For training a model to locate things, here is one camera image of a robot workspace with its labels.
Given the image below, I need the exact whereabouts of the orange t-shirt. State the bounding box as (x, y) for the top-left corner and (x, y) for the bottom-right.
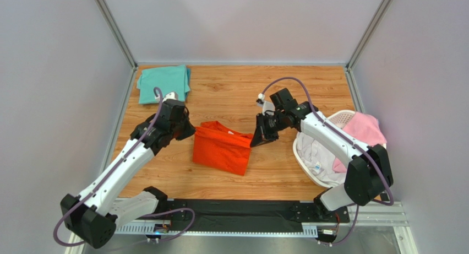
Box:
(192, 121), (253, 176)

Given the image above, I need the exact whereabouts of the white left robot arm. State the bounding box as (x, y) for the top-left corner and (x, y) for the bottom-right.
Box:
(58, 99), (195, 249)

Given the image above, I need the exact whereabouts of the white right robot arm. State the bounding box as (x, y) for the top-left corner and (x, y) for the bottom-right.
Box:
(250, 88), (394, 215)

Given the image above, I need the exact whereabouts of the folded teal t-shirt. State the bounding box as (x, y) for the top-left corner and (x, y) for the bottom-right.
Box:
(137, 65), (192, 105)

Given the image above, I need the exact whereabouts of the white laundry basket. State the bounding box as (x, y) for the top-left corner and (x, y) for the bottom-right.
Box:
(292, 109), (388, 189)

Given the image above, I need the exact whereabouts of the white t-shirt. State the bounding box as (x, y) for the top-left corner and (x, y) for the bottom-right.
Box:
(293, 132), (346, 188)

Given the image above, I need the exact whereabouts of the pink t-shirt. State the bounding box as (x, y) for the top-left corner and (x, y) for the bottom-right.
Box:
(332, 112), (388, 174)

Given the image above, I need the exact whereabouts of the black cloth mat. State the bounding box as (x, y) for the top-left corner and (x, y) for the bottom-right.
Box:
(183, 199), (302, 233)

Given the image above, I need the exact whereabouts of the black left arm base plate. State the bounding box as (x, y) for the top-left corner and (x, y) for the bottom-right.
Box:
(144, 199), (188, 220)

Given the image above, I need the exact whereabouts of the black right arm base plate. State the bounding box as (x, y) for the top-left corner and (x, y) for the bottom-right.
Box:
(290, 201), (351, 223)

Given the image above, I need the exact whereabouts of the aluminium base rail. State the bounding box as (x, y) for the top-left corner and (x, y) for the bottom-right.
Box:
(66, 197), (417, 253)

